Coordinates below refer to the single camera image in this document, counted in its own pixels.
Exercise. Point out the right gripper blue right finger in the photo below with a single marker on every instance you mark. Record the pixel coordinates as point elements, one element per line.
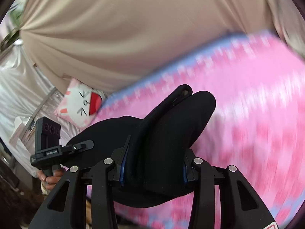
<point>241,206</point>

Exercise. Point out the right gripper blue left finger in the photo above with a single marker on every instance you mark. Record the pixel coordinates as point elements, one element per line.
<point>65,205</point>

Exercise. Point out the black pants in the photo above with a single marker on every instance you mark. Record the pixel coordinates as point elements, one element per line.
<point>154,167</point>

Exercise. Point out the left hand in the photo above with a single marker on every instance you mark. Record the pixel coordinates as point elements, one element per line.
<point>50,182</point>

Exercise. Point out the white cartoon-face pillow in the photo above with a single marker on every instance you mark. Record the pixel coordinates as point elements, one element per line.
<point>80,104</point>

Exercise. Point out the silver satin curtain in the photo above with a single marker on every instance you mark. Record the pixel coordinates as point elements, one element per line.
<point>26,96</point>

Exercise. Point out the beige duvet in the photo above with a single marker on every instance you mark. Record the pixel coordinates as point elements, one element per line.
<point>109,44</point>

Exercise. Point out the floral beige pillow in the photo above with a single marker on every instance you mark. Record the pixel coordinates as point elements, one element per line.
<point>288,20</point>

